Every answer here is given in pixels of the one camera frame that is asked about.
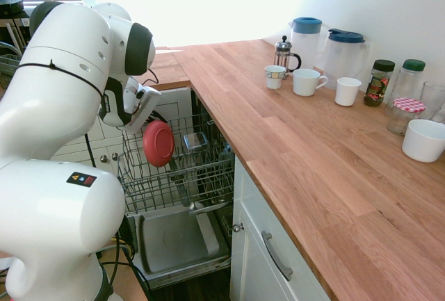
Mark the white kitchen cabinet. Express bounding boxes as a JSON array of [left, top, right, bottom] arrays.
[[51, 87, 194, 211], [229, 154, 331, 301]]

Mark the red plastic plate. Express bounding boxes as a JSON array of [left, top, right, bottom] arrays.
[[143, 120, 175, 168]]

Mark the small patterned white cup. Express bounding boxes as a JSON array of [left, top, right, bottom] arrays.
[[264, 65, 287, 90]]

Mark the white ceramic bowl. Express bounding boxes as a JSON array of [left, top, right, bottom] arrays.
[[401, 118, 445, 163]]

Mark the glass French press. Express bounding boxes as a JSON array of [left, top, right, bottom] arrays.
[[273, 35, 302, 80]]

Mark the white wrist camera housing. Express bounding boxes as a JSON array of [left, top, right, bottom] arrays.
[[124, 76, 144, 104]]

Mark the clear glass tumbler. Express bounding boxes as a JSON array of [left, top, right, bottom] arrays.
[[419, 81, 445, 124]]

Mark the black C-clamp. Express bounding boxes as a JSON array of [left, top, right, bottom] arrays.
[[114, 215, 136, 257]]

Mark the grey wire dishwasher rack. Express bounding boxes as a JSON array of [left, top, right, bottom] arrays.
[[116, 113, 236, 215]]

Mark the grey plastic cutlery basket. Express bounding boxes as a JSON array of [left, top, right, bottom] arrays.
[[0, 42, 24, 90]]

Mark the white ribbed cup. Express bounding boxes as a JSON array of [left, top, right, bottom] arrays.
[[334, 76, 362, 107]]

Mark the white ceramic mug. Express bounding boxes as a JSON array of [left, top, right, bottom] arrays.
[[293, 68, 329, 97]]

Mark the clear jar green lid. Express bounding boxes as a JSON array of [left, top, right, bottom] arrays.
[[394, 58, 427, 107]]

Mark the clear glass food container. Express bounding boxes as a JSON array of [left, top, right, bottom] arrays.
[[182, 132, 209, 154]]

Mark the dark jar black lid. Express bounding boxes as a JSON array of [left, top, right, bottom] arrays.
[[363, 59, 396, 108]]

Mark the clear pitcher dark blue lid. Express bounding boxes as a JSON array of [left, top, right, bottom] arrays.
[[318, 28, 370, 90]]

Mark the white pitcher round blue lid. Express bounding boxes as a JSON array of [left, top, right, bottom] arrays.
[[287, 16, 330, 72]]

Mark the built-in dishwasher body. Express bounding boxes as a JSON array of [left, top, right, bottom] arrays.
[[190, 87, 237, 246]]

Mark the glass jar red checked lid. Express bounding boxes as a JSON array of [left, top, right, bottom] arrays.
[[386, 97, 427, 136]]

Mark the metal drawer handle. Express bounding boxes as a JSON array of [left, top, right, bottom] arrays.
[[261, 230, 294, 282]]

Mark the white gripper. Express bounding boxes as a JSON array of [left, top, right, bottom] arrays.
[[121, 85, 168, 135]]

